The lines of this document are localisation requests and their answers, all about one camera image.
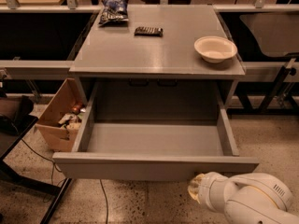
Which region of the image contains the grey top drawer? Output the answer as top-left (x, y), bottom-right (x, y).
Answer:
top-left (53, 80), bottom-right (259, 181)

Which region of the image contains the black floor cable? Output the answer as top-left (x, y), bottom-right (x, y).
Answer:
top-left (20, 138), bottom-right (109, 224)

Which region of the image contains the cardboard box with trash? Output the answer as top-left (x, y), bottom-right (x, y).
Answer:
top-left (36, 78), bottom-right (83, 151)

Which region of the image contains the dark bag on left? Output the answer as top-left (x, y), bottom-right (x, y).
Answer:
top-left (0, 95), bottom-right (34, 135)

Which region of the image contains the grey drawer cabinet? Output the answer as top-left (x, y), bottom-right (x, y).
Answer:
top-left (68, 4), bottom-right (247, 110)

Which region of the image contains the white paper bowl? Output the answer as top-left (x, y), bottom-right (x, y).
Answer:
top-left (194, 36), bottom-right (237, 63)

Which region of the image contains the black table leg frame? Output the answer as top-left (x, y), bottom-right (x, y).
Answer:
top-left (0, 115), bottom-right (71, 224)

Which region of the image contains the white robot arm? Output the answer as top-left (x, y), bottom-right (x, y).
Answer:
top-left (188, 172), bottom-right (299, 224)

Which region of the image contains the dark chocolate bar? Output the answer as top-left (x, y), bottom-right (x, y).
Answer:
top-left (135, 26), bottom-right (164, 37)

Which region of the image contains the blue chip bag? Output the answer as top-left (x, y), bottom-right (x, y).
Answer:
top-left (99, 0), bottom-right (129, 26)

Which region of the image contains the black chair at right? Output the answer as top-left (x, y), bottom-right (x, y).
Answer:
top-left (240, 11), bottom-right (299, 112)

